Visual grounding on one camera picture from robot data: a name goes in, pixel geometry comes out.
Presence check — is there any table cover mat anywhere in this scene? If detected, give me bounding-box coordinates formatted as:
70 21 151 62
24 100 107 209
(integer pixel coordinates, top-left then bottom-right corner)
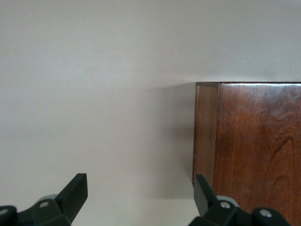
0 0 301 226

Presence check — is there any dark wooden drawer cabinet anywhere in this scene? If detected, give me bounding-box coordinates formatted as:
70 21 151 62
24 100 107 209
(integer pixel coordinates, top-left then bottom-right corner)
192 81 301 226

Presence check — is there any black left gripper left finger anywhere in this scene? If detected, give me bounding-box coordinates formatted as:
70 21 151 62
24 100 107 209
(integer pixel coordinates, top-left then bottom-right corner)
0 173 88 226

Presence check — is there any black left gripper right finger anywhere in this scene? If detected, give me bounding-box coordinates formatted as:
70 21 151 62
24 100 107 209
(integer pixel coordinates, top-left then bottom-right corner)
188 174 289 226

